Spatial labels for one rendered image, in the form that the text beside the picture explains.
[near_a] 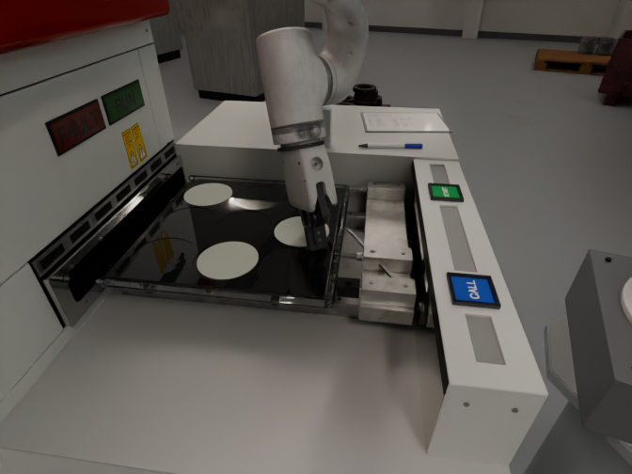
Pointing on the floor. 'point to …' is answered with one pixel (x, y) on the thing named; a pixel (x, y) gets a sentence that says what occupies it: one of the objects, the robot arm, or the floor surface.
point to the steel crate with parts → (619, 71)
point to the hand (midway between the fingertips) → (315, 237)
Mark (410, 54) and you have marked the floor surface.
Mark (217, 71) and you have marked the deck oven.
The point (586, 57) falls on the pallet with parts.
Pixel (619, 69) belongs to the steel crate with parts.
